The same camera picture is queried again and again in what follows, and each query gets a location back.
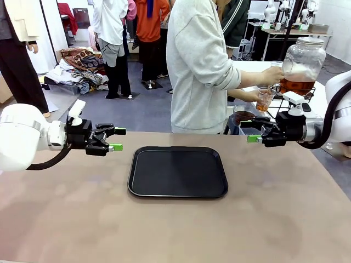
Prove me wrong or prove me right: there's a mannequin in cream jacket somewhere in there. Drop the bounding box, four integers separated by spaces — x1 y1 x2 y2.
0 0 50 115

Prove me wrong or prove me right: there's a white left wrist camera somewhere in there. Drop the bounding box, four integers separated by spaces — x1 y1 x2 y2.
68 99 87 118

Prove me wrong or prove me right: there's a person in dark green jacket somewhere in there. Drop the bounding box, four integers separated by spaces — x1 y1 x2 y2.
218 0 251 59

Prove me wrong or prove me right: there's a person in orange top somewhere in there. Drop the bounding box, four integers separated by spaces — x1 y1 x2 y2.
133 0 171 90

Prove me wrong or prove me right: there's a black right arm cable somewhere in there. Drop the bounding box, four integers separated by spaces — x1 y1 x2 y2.
297 80 351 150

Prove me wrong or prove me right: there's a pile of patterned clothes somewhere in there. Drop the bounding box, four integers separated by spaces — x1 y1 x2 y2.
43 47 111 95

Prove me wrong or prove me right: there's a person's left forearm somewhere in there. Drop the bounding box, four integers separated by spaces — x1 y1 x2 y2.
227 91 252 103

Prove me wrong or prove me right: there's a black plastic serving tray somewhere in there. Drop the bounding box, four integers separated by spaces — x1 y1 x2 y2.
127 146 229 200

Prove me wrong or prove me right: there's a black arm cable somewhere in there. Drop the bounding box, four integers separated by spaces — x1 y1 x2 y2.
297 80 351 150
26 144 73 171

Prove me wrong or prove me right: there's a person in white shirt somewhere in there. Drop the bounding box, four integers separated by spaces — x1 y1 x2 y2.
91 0 133 100

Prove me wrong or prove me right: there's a black vertical pole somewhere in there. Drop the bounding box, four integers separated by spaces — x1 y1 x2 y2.
280 0 303 63

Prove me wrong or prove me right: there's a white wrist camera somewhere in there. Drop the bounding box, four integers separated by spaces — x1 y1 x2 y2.
68 99 87 118
282 92 306 106

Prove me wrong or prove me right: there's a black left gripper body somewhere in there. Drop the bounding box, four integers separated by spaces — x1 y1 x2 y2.
65 119 96 151

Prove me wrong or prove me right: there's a background workbench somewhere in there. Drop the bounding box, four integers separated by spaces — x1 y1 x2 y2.
244 21 334 62

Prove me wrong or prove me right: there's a person's right hand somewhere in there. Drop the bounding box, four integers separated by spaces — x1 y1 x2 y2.
259 65 286 87

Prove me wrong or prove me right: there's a red hanging garment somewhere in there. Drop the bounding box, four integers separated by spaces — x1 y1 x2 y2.
56 2 80 36

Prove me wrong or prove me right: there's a person's left hand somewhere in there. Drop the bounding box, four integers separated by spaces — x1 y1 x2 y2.
247 88 271 105

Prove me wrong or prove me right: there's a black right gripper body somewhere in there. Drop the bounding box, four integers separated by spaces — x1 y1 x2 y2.
274 110 308 145

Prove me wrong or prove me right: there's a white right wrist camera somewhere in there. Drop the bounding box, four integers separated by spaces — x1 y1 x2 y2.
282 92 306 106

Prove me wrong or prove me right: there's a clear container of dark liquid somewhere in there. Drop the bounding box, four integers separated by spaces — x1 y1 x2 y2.
233 105 256 124

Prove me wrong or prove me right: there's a clear plastic storage box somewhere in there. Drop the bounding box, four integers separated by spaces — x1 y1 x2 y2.
43 76 81 95

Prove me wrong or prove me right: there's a short clear plastic cup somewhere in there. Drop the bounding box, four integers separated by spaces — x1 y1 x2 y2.
256 87 276 112

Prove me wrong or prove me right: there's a grey metal box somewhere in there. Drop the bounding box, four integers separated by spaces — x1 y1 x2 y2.
308 23 330 35

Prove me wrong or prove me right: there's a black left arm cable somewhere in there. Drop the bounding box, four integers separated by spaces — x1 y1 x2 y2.
26 144 73 171

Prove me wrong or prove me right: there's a glass tea dispenser jar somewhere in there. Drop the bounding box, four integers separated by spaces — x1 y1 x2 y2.
270 37 327 96

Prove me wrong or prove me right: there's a person's right forearm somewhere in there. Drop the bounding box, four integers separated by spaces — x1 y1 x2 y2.
237 74 265 90

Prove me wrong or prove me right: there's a white side table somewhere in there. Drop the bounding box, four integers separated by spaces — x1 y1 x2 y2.
231 60 351 128

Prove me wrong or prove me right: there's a person in grey sweatshirt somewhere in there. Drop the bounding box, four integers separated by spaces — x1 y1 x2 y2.
166 0 242 135

